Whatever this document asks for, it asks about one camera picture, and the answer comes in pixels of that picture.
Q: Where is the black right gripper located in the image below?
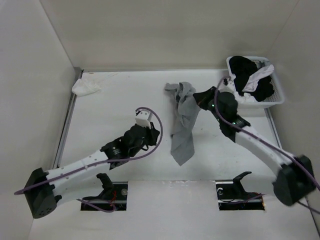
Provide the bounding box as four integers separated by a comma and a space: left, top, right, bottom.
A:
193, 86, 227, 125

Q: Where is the grey tank top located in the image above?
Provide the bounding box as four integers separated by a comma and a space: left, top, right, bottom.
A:
164, 82, 200, 166

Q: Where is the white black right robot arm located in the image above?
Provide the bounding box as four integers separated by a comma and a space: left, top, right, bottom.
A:
193, 86, 320, 206

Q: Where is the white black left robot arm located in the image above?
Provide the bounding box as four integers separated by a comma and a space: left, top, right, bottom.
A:
22, 124, 163, 219

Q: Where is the white tank top in basket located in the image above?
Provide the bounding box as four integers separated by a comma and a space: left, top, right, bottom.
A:
232, 63, 275, 105

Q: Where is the black tank top in basket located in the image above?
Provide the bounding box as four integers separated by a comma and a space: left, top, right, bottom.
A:
228, 56, 275, 103

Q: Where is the white folded tank top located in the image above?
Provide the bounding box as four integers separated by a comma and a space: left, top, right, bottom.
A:
71, 78, 102, 97

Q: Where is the white plastic laundry basket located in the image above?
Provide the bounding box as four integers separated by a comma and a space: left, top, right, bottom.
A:
226, 55, 285, 108

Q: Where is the white front cover board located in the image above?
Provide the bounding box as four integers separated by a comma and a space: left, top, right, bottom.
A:
29, 181, 319, 240

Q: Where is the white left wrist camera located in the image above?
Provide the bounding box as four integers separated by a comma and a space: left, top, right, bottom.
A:
135, 109, 153, 129

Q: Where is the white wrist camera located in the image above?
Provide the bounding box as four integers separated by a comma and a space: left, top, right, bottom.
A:
135, 109, 153, 129
220, 78, 236, 95

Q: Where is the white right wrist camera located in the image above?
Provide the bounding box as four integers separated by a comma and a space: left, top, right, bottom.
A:
220, 78, 236, 95

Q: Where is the aluminium table edge rail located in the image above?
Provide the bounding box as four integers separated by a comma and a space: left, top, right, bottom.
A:
48, 66, 83, 181

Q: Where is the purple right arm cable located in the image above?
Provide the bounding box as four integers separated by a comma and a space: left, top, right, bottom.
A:
213, 76, 320, 216

